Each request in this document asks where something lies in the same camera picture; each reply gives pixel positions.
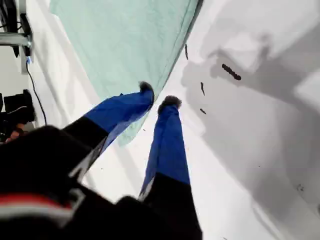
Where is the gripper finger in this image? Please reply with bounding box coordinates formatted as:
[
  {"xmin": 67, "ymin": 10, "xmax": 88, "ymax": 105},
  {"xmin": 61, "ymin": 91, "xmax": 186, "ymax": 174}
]
[
  {"xmin": 61, "ymin": 81, "xmax": 155, "ymax": 176},
  {"xmin": 138, "ymin": 95, "xmax": 204, "ymax": 240}
]

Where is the pale green t-shirt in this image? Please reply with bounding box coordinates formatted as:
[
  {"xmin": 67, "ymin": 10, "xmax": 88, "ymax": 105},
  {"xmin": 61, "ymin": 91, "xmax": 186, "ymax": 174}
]
[{"xmin": 48, "ymin": 0, "xmax": 205, "ymax": 148}]

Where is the aluminium frame profile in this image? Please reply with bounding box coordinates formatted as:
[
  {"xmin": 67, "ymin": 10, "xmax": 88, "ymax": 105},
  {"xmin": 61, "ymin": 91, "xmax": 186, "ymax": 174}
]
[{"xmin": 0, "ymin": 0, "xmax": 34, "ymax": 48}]

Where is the black cable with blue light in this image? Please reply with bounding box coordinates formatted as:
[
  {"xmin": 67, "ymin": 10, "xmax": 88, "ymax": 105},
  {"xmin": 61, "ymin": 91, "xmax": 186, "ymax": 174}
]
[{"xmin": 24, "ymin": 56, "xmax": 48, "ymax": 126}]

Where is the black box on frame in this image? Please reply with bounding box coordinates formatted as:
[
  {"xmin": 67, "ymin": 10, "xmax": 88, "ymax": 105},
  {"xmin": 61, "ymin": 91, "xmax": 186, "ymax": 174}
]
[{"xmin": 19, "ymin": 13, "xmax": 34, "ymax": 57}]

